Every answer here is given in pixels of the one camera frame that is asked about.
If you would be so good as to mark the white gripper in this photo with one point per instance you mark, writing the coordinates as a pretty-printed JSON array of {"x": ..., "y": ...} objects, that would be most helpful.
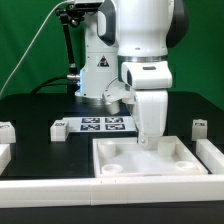
[{"x": 148, "y": 82}]

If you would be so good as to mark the white square tabletop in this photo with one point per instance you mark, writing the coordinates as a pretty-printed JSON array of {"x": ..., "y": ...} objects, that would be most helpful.
[{"x": 124, "y": 157}]

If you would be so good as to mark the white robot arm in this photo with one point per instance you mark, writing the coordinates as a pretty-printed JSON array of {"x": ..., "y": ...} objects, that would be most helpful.
[{"x": 127, "y": 43}]

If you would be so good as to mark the white front obstacle bar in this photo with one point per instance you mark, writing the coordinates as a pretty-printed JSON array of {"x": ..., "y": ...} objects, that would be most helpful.
[{"x": 105, "y": 191}]

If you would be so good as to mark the white obstacle bar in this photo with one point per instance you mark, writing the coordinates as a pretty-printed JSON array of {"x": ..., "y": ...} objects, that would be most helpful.
[
  {"x": 105, "y": 191},
  {"x": 5, "y": 156},
  {"x": 210, "y": 155}
]

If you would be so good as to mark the white right obstacle bar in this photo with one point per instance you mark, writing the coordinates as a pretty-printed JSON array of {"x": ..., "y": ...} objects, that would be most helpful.
[{"x": 210, "y": 155}]

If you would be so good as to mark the white AprilTag base sheet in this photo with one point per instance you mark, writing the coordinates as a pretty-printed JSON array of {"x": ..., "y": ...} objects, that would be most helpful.
[{"x": 100, "y": 124}]

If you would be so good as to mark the white left obstacle bar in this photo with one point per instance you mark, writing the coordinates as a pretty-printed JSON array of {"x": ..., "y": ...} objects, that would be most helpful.
[{"x": 5, "y": 156}]

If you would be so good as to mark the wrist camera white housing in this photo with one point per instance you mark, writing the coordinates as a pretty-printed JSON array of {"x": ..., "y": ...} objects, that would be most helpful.
[{"x": 114, "y": 93}]

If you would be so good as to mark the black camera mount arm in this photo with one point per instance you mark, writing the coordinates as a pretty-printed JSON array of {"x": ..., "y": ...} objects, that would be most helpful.
[{"x": 74, "y": 74}]

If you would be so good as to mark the overhead camera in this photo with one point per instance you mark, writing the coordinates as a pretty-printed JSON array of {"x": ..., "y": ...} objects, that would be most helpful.
[{"x": 88, "y": 4}]

